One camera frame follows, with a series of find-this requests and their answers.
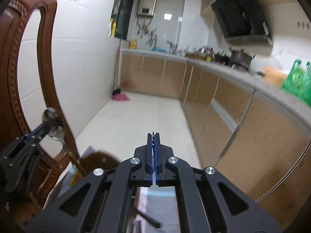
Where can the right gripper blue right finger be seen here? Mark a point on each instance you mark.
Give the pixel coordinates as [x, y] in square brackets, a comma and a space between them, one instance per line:
[157, 158]

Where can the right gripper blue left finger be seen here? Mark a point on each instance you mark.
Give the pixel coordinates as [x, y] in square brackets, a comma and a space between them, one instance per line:
[150, 143]

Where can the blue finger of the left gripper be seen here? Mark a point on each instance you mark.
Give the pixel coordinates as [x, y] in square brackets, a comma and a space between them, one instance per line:
[39, 132]

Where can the silver metal spoon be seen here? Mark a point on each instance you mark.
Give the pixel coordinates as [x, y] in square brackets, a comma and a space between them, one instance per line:
[57, 133]

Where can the black chopstick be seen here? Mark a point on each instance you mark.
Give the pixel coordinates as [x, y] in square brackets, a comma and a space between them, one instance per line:
[156, 224]

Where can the beige kitchen cabinets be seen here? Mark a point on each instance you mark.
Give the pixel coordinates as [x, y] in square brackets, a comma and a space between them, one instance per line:
[256, 135]

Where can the carved wooden chair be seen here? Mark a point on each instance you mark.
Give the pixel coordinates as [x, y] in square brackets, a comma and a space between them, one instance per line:
[27, 87]

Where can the grey pink striped cloth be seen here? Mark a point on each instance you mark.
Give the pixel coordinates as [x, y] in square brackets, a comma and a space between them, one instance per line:
[157, 202]

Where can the brown wooden utensil holder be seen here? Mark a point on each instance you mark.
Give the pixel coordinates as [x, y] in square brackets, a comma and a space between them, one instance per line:
[91, 162]

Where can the pink dustpan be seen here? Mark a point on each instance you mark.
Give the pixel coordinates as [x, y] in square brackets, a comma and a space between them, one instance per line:
[120, 97]

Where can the broom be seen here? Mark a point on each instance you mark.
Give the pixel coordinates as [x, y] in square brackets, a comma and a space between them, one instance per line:
[116, 89]

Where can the yellow box on counter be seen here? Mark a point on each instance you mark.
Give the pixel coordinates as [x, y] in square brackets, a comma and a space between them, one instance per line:
[133, 44]

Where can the metal cooking pot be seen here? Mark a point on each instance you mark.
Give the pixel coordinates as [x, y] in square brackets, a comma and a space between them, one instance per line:
[241, 59]

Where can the yellow bottle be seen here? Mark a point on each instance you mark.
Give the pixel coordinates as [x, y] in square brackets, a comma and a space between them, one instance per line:
[112, 28]

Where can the white gas water heater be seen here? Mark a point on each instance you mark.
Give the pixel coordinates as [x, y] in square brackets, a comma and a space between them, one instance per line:
[146, 8]

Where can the black range hood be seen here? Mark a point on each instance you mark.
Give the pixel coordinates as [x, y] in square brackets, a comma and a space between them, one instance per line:
[242, 22]

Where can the green plastic bag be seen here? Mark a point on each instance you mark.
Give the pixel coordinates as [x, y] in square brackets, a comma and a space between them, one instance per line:
[297, 82]

